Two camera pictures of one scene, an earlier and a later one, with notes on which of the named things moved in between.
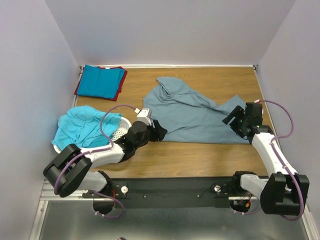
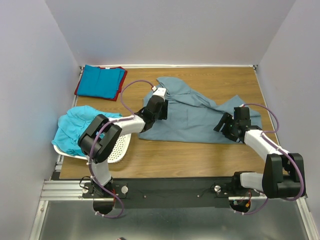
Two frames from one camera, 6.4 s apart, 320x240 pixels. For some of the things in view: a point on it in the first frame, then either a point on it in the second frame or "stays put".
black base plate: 170,193 stays put
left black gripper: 158,133 → 164,111
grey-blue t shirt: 189,117 stays put
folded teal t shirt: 102,83 stays put
